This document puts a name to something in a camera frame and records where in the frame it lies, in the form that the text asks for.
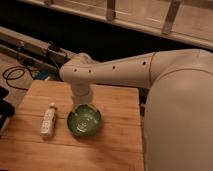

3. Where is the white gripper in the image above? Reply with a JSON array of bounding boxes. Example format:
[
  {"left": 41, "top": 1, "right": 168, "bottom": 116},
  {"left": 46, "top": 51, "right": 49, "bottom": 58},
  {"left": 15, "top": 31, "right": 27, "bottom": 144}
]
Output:
[{"left": 71, "top": 84, "right": 93, "bottom": 105}]

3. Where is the small white bottle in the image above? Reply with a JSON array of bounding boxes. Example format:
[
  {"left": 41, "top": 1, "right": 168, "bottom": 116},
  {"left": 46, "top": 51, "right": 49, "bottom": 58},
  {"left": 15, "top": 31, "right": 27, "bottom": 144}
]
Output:
[{"left": 40, "top": 103, "right": 57, "bottom": 139}]

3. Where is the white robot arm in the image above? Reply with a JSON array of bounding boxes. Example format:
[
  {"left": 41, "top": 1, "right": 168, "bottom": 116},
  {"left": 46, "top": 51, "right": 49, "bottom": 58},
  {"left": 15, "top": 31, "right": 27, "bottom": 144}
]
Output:
[{"left": 60, "top": 49, "right": 213, "bottom": 171}]

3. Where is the green ceramic bowl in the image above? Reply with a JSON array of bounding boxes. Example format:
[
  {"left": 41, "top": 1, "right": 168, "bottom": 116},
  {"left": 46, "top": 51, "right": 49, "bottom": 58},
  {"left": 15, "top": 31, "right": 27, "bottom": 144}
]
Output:
[{"left": 67, "top": 104, "right": 102, "bottom": 137}]

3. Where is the black device at left edge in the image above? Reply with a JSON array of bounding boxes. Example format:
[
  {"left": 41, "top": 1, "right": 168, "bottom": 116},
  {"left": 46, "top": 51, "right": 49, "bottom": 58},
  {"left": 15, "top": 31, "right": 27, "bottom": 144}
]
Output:
[{"left": 0, "top": 86, "right": 15, "bottom": 135}]

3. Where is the black clamp on rail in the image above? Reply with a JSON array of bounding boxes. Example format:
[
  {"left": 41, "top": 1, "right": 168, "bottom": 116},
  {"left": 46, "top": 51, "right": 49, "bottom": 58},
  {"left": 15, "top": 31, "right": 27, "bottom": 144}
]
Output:
[{"left": 48, "top": 41, "right": 67, "bottom": 59}]

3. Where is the black cable loop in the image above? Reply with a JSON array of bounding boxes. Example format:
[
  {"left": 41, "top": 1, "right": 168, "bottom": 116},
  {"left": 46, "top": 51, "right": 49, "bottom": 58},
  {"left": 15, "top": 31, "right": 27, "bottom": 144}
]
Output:
[{"left": 2, "top": 65, "right": 34, "bottom": 91}]

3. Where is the metal window frame rail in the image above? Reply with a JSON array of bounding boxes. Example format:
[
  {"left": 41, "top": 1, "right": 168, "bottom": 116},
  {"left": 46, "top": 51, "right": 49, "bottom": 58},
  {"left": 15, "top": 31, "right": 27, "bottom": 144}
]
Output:
[{"left": 21, "top": 0, "right": 213, "bottom": 50}]

